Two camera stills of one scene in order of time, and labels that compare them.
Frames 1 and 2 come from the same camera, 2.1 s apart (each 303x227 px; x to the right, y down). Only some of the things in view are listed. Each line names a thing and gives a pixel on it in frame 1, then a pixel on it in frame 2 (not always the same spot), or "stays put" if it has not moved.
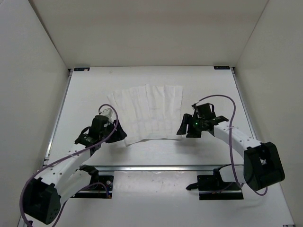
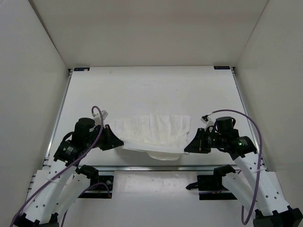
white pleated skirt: [148, 111] to [163, 137]
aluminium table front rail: [169, 168] stays put
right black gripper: [188, 119] to [198, 144]
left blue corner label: [82, 69] stays put
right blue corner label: [221, 67] stays put
